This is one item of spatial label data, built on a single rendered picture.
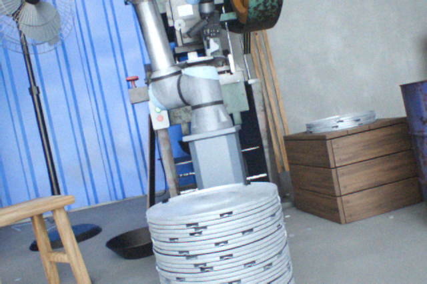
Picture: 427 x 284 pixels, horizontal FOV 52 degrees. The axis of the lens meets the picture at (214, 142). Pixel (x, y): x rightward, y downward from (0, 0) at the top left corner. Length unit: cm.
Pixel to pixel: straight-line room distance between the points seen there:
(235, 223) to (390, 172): 110
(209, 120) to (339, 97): 244
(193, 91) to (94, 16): 218
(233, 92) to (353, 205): 80
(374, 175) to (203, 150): 70
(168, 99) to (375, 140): 81
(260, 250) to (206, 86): 77
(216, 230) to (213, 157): 67
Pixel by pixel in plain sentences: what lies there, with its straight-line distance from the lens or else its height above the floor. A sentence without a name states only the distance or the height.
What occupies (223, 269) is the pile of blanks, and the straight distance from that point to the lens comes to 86.
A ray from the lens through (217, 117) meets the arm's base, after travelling 149.
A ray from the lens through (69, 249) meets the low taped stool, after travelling 159.
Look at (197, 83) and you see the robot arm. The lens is 150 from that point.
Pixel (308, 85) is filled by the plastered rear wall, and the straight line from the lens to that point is 372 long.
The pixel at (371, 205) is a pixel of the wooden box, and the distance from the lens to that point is 180.
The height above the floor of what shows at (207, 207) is 31.
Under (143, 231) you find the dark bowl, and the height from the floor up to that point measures 6.
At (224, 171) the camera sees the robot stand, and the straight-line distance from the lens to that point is 147.
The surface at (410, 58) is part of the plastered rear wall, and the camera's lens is 414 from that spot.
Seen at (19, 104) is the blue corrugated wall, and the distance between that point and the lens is 361.
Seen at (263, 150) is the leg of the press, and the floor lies 30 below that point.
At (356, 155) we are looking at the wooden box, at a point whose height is 25.
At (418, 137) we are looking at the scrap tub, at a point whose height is 31.
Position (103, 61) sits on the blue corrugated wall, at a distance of 352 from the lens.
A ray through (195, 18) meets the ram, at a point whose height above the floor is 102.
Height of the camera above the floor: 49
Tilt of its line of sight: 3 degrees down
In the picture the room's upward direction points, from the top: 11 degrees counter-clockwise
